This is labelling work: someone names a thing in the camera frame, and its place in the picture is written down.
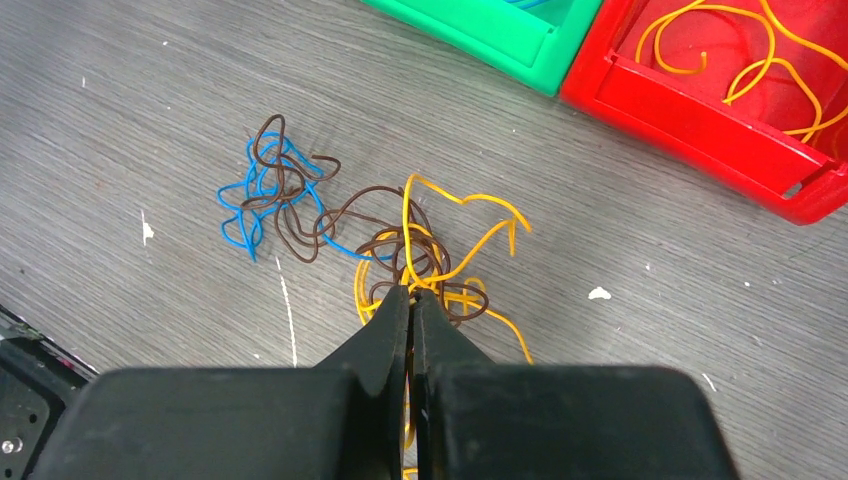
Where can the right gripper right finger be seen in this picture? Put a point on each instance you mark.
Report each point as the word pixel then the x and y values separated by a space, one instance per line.
pixel 477 419

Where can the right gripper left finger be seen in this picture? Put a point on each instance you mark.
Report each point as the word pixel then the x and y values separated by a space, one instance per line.
pixel 340 419

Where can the green plastic bin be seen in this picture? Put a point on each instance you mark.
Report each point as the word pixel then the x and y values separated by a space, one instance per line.
pixel 534 42

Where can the red plastic bin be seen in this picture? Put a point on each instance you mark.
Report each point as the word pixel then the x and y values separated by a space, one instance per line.
pixel 752 93

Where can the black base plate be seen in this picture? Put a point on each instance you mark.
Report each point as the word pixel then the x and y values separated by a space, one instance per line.
pixel 39 379

